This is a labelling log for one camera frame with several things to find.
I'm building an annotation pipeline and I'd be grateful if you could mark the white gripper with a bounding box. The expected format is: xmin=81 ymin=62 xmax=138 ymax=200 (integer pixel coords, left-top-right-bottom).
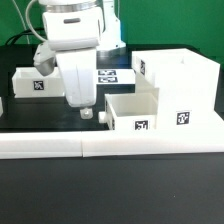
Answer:
xmin=56 ymin=48 xmax=97 ymax=119

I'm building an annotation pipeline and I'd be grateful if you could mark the white front drawer tray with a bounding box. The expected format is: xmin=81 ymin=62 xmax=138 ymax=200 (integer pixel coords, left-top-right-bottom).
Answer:
xmin=98 ymin=93 xmax=158 ymax=131

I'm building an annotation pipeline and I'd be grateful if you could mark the white drawer tray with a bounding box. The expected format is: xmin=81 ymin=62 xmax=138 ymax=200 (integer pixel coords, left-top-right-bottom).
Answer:
xmin=12 ymin=67 xmax=65 ymax=98
xmin=98 ymin=93 xmax=158 ymax=131

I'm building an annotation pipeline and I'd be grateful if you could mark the white drawer cabinet box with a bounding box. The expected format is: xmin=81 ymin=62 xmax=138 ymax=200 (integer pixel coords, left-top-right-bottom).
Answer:
xmin=131 ymin=48 xmax=220 ymax=129

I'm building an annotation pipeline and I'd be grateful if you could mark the white rear drawer tray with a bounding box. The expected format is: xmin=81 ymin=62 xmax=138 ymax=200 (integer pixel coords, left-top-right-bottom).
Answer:
xmin=12 ymin=67 xmax=65 ymax=98

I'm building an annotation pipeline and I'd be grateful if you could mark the white front fence bar left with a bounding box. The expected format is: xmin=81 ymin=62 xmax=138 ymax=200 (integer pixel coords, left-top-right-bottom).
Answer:
xmin=0 ymin=132 xmax=83 ymax=159

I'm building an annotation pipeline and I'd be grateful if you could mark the white sheet with markers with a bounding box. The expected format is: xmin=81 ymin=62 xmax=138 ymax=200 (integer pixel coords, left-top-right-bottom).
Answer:
xmin=97 ymin=69 xmax=135 ymax=85

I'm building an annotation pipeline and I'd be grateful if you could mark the white L-shaped fence bar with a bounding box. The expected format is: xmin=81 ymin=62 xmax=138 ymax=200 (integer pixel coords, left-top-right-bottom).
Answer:
xmin=82 ymin=112 xmax=224 ymax=157

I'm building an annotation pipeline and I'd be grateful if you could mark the thin white cable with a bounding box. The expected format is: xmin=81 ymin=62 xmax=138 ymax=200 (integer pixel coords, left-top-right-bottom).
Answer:
xmin=11 ymin=0 xmax=31 ymax=45

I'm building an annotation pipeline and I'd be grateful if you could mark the black cable bundle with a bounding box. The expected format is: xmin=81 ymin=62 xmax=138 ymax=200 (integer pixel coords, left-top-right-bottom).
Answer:
xmin=4 ymin=28 xmax=46 ymax=46

